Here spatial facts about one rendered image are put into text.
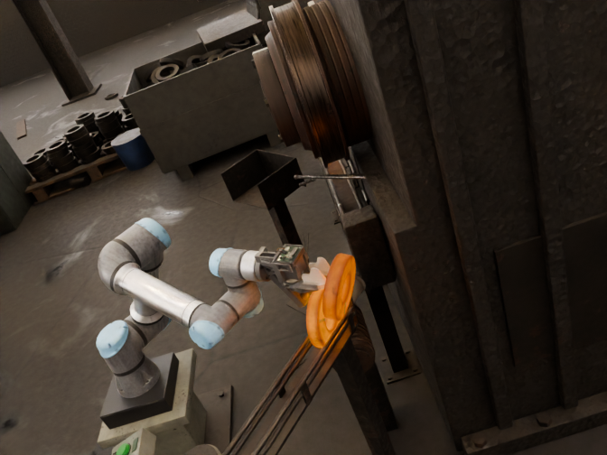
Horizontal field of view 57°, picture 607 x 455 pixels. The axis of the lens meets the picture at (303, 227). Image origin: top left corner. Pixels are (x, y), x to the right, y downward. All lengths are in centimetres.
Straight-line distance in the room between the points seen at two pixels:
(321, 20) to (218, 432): 151
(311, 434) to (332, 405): 13
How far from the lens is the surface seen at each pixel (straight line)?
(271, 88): 149
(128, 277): 157
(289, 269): 127
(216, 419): 230
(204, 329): 138
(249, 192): 236
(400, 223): 134
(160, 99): 409
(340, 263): 124
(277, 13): 153
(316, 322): 133
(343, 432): 207
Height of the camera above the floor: 162
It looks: 31 degrees down
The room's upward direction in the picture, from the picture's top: 22 degrees counter-clockwise
